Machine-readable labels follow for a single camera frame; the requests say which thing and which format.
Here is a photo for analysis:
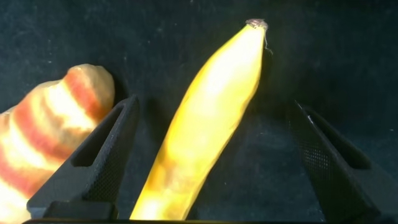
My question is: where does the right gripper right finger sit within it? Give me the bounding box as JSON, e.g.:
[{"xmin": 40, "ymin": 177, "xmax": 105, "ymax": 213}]
[{"xmin": 289, "ymin": 98, "xmax": 398, "ymax": 224}]

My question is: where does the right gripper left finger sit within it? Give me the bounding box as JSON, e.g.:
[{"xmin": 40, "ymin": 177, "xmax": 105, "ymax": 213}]
[{"xmin": 26, "ymin": 95, "xmax": 141, "ymax": 220}]

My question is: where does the yellow toy banana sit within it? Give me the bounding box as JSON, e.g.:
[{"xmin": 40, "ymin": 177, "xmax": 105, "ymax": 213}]
[{"xmin": 129, "ymin": 18, "xmax": 269, "ymax": 221}]

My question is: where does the toy croissant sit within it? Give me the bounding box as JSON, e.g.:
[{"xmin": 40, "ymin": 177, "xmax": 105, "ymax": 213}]
[{"xmin": 0, "ymin": 63, "xmax": 116, "ymax": 224}]

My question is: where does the black table cloth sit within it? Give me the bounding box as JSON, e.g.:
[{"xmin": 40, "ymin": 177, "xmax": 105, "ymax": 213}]
[{"xmin": 0, "ymin": 0, "xmax": 398, "ymax": 224}]

